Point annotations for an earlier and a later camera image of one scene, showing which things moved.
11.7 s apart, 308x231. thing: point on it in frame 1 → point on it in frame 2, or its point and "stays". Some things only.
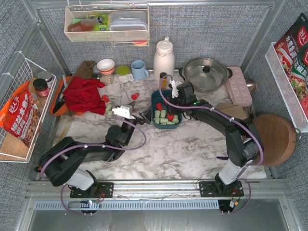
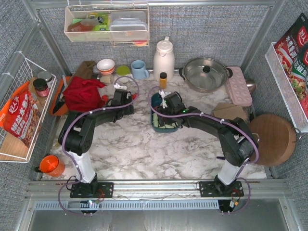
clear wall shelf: [122, 25] stays
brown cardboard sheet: [232, 110] stays
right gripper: [172, 101] → [161, 118]
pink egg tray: [240, 93] stays
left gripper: [134, 118] → [130, 109]
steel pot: [208, 75] stays
